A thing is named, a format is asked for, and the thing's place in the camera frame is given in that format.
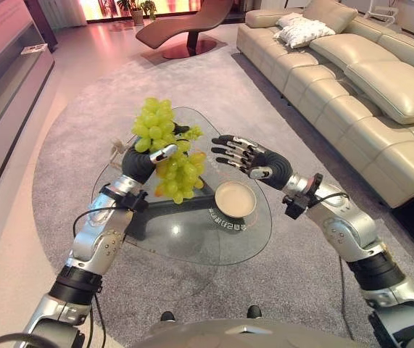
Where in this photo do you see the grey area rug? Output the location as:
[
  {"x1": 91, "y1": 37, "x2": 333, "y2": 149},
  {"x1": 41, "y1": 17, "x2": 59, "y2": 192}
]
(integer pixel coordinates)
[{"x1": 32, "y1": 45, "x2": 414, "y2": 348}]

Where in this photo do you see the grey tv cabinet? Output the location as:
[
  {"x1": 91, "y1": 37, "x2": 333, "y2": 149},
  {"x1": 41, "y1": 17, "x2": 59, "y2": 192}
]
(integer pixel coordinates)
[{"x1": 0, "y1": 0, "x2": 56, "y2": 233}]

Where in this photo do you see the white patterned cushion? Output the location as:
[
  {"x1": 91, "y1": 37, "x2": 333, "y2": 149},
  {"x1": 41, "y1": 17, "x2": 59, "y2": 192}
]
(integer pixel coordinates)
[{"x1": 272, "y1": 12, "x2": 336, "y2": 49}]

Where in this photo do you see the round beige plate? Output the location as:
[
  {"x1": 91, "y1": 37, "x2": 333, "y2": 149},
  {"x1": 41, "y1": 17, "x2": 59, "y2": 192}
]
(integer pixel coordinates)
[{"x1": 214, "y1": 181, "x2": 257, "y2": 219}]

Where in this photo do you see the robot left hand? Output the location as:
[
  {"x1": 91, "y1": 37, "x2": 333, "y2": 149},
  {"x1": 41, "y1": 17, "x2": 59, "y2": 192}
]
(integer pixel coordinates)
[{"x1": 121, "y1": 123, "x2": 191, "y2": 185}]

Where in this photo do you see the robot silver torso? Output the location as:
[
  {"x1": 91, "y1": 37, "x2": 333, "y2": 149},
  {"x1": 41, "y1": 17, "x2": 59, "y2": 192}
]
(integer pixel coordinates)
[{"x1": 133, "y1": 318, "x2": 360, "y2": 348}]

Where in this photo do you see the brown lounge chair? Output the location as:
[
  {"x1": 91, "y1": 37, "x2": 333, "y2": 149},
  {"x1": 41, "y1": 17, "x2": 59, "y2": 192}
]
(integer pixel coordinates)
[{"x1": 135, "y1": 0, "x2": 236, "y2": 60}]

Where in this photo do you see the green grape bunch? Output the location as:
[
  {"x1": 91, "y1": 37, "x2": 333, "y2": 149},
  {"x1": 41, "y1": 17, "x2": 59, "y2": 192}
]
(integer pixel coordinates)
[{"x1": 131, "y1": 96, "x2": 207, "y2": 204}]

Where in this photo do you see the potted green plant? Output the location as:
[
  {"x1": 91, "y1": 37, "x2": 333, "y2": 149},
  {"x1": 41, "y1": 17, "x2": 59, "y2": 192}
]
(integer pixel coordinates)
[{"x1": 116, "y1": 0, "x2": 157, "y2": 26}]

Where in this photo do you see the beige leather sofa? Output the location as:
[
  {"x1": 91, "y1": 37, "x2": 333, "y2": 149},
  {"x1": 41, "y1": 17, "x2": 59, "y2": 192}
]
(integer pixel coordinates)
[{"x1": 236, "y1": 0, "x2": 414, "y2": 210}]

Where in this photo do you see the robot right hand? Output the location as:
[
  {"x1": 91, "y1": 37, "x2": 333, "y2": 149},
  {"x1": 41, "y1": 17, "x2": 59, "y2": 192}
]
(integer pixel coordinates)
[{"x1": 210, "y1": 135, "x2": 294, "y2": 191}]

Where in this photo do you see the flat box on cabinet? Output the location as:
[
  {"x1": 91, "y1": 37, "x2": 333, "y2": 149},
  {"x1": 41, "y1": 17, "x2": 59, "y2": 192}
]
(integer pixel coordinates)
[{"x1": 20, "y1": 43, "x2": 49, "y2": 54}]

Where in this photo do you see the glass coffee table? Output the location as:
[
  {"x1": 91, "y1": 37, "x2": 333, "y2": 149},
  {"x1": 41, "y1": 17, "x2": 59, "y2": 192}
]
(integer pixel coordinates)
[{"x1": 91, "y1": 106, "x2": 273, "y2": 268}]

